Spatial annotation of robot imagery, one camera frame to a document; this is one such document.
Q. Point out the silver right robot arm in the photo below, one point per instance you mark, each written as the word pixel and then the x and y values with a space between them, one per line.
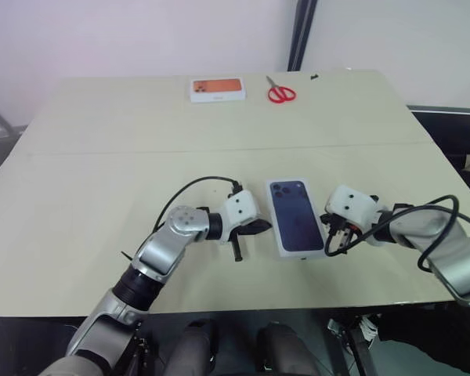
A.
pixel 446 243

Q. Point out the dark rounded shape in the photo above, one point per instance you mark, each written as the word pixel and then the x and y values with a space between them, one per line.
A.
pixel 194 348
pixel 286 352

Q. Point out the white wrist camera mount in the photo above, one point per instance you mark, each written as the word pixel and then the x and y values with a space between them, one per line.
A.
pixel 241 207
pixel 350 203

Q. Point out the black trouser leg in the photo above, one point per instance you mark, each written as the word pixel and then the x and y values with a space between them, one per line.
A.
pixel 434 344

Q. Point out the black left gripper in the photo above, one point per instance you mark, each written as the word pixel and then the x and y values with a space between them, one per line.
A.
pixel 238 234

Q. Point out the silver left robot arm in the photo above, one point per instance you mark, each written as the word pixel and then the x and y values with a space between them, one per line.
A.
pixel 160 250

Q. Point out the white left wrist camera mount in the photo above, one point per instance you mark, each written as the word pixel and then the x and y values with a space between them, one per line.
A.
pixel 241 207

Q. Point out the white phone box lid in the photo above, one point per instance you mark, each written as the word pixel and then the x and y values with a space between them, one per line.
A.
pixel 295 223

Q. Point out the orange print phone box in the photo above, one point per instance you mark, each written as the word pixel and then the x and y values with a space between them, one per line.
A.
pixel 217 89

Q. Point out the white and black shoe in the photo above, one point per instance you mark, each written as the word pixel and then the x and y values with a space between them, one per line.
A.
pixel 368 329

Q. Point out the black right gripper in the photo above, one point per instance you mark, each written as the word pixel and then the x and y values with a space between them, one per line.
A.
pixel 342 233

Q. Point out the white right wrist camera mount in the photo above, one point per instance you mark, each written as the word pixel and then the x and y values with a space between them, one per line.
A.
pixel 350 203

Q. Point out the dark upright post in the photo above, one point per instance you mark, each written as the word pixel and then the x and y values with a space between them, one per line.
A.
pixel 301 35

